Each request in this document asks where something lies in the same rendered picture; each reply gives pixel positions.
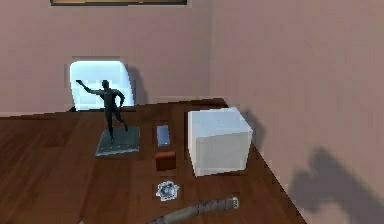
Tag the white cube box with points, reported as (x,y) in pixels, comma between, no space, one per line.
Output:
(218,143)

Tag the brown box with grey top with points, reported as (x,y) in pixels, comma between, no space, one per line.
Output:
(165,150)

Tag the dark human figure statue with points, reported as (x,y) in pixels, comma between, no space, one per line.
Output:
(113,133)

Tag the small silver alarm clock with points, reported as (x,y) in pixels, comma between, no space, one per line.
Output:
(167,190)

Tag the grey brown baseball bat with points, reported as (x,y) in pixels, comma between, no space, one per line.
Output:
(196,210)

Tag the white chair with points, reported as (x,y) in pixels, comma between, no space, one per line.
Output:
(96,78)

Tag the brown wooden table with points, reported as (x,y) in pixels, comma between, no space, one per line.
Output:
(66,173)

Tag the framed wall picture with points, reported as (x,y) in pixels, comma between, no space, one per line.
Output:
(118,2)

